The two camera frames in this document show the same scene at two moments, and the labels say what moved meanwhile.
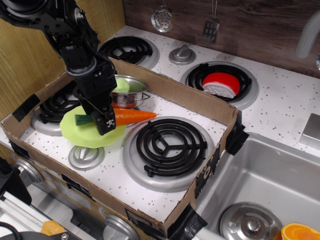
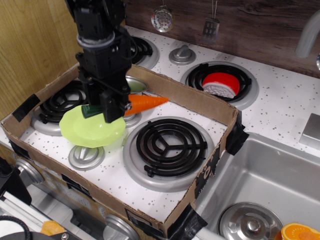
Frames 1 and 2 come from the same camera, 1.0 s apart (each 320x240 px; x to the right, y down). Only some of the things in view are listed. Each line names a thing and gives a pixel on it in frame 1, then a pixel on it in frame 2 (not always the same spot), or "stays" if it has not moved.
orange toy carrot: x=121 y=116 -> x=139 y=102
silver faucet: x=312 y=28 stays
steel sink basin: x=285 y=177 stays
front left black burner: x=47 y=117 stays
